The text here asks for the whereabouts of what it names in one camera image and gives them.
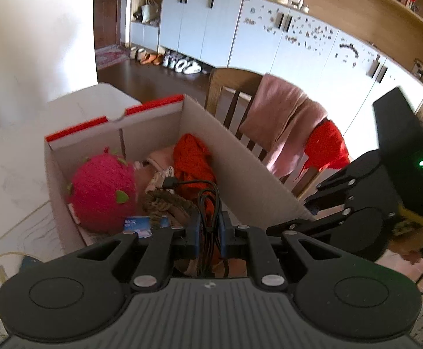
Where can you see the blue white tissue pack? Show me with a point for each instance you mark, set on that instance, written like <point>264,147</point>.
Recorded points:
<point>144,226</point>

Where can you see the red doormat rug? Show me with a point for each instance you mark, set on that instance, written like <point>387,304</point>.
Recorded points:
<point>111,55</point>

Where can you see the brown hair scrunchie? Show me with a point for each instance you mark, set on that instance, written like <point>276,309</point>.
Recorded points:
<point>159,204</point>

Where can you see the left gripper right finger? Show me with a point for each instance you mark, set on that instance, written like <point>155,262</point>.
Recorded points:
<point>251,245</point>

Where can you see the red cloth on chair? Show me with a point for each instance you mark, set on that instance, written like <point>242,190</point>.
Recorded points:
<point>325,148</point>

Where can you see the red knotted cloth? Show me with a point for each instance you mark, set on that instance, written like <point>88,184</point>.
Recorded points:
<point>197,183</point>

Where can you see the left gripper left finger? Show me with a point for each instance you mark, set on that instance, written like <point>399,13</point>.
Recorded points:
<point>156,255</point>

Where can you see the white tall cabinet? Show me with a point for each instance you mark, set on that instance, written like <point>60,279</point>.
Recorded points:
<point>342,73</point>

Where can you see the near wooden chair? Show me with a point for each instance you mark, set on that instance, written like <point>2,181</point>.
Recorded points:
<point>243,84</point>

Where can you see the white red cardboard box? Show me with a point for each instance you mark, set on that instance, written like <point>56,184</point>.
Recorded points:
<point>145,136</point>

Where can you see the brown entrance door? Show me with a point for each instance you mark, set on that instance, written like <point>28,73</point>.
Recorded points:
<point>106,23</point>

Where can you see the shoes on floor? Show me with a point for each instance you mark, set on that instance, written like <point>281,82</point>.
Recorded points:
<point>169,60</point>

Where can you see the pink scarf on chair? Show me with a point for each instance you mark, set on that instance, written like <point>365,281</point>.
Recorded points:
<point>280,120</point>

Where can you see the pink dragonfruit plush toy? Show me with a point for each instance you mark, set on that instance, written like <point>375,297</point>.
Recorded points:
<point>103,193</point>

